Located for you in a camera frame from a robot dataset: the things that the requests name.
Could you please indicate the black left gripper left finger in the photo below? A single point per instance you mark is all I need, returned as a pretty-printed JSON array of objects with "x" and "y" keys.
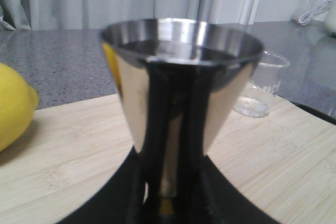
[{"x": 118, "y": 201}]

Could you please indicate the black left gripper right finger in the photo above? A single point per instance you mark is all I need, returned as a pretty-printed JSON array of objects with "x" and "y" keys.
[{"x": 228, "y": 204}]

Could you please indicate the steel hourglass jigger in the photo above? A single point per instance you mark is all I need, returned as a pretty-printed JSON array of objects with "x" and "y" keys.
[{"x": 177, "y": 80}]

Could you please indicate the clear glass beaker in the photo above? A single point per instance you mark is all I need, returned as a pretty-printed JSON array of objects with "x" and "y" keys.
[{"x": 258, "y": 95}]

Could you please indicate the light wooden cutting board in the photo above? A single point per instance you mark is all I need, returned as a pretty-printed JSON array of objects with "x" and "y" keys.
[{"x": 283, "y": 163}]

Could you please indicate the yellow lemon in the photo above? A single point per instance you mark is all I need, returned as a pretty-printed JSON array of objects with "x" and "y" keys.
[{"x": 18, "y": 103}]

